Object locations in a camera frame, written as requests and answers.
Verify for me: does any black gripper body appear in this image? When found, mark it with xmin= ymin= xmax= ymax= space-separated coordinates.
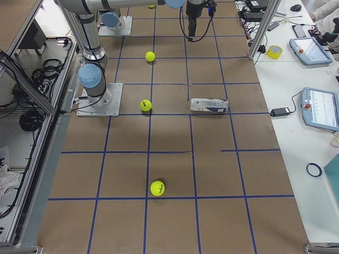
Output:
xmin=186 ymin=0 xmax=205 ymax=41

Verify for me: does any tennis ball can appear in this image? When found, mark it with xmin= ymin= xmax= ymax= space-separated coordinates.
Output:
xmin=190 ymin=98 xmax=229 ymax=113

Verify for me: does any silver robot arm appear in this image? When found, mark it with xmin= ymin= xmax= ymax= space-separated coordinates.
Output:
xmin=57 ymin=1 xmax=185 ymax=108
xmin=97 ymin=1 xmax=216 ymax=42

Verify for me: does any far tennis ball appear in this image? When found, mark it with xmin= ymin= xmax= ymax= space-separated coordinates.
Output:
xmin=145 ymin=51 xmax=156 ymax=62

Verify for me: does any middle tennis ball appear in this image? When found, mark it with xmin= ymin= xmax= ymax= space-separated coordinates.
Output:
xmin=140 ymin=99 xmax=152 ymax=112

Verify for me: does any near tennis ball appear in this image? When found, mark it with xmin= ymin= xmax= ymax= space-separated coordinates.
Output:
xmin=150 ymin=180 xmax=165 ymax=196

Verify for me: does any yellow tape roll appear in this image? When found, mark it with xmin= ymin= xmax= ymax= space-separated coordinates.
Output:
xmin=266 ymin=45 xmax=283 ymax=60

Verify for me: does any black smartphone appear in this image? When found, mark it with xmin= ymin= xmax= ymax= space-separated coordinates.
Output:
xmin=292 ymin=25 xmax=306 ymax=38

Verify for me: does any far teach pendant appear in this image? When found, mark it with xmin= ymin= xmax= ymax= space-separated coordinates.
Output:
xmin=289 ymin=37 xmax=333 ymax=65

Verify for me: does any teach pendant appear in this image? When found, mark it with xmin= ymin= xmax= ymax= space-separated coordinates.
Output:
xmin=301 ymin=87 xmax=338 ymax=132
xmin=289 ymin=37 xmax=333 ymax=65

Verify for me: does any black power adapter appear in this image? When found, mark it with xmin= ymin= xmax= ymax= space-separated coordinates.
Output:
xmin=270 ymin=107 xmax=291 ymax=117

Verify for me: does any near teach pendant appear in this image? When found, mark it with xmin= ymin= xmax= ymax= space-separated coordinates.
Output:
xmin=301 ymin=87 xmax=338 ymax=132

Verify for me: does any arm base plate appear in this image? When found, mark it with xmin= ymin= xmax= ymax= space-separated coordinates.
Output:
xmin=99 ymin=15 xmax=133 ymax=37
xmin=76 ymin=83 xmax=123 ymax=117

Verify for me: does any aluminium frame post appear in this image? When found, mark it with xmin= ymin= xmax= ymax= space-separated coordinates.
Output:
xmin=248 ymin=0 xmax=281 ymax=60

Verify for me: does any blue tape ring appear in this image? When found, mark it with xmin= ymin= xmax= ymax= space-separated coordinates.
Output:
xmin=306 ymin=162 xmax=323 ymax=178

